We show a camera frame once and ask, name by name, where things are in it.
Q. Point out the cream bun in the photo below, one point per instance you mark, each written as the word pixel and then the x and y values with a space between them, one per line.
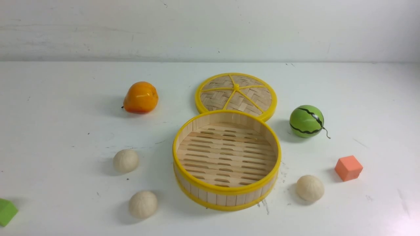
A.
pixel 143 204
pixel 125 161
pixel 310 188

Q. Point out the woven bamboo steamer lid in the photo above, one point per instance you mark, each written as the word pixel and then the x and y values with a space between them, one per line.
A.
pixel 239 92

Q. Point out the yellow-rimmed bamboo steamer tray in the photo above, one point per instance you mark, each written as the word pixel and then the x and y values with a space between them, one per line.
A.
pixel 226 160

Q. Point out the orange toy persimmon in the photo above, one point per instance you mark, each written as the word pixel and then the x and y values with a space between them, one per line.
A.
pixel 141 98

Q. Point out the green toy watermelon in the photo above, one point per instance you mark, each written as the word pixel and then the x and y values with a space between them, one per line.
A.
pixel 307 121

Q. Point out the orange foam cube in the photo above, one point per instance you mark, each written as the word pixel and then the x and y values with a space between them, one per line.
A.
pixel 348 168

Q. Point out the green foam block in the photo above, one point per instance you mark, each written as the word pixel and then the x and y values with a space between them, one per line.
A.
pixel 7 211

